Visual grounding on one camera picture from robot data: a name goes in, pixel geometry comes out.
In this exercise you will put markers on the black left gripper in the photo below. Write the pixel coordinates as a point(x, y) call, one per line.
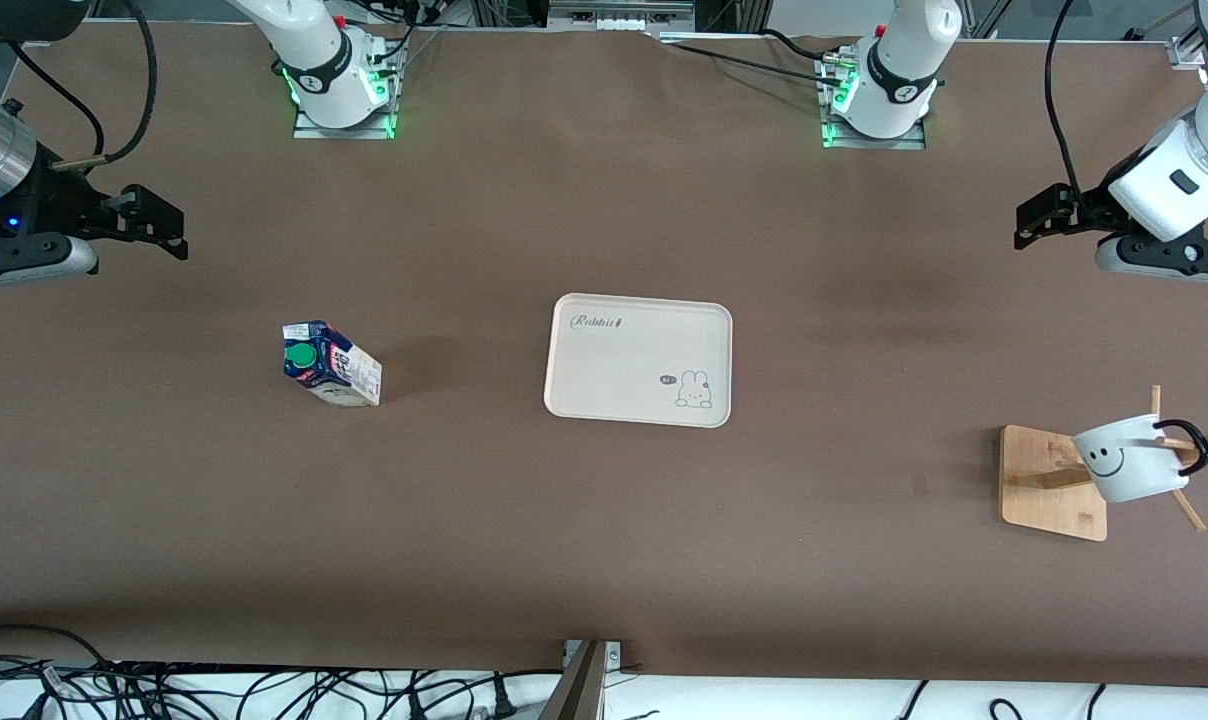
point(1091, 205)

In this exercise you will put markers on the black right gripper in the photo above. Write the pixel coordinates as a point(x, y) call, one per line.
point(56, 196)

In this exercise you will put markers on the blue white milk carton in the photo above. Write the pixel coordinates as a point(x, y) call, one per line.
point(349, 375)

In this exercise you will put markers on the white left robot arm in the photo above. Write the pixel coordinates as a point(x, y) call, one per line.
point(899, 70)

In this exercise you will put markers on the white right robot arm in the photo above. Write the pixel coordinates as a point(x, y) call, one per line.
point(314, 50)

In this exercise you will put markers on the wooden mug rack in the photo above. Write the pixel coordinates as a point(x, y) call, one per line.
point(1039, 500)

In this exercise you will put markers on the cream rabbit print tray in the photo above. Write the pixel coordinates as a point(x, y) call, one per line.
point(614, 370)

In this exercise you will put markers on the white power strip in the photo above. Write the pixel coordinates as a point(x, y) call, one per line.
point(614, 18)

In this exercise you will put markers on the black power plug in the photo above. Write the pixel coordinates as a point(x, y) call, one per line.
point(499, 700)

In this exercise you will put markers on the aluminium corner bracket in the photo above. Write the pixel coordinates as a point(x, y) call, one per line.
point(1186, 52)

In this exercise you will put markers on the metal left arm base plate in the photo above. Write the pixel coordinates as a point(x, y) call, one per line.
point(874, 144)

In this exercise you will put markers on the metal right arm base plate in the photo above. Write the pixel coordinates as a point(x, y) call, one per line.
point(344, 133)

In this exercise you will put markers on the metal mount post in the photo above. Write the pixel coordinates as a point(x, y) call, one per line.
point(584, 690)

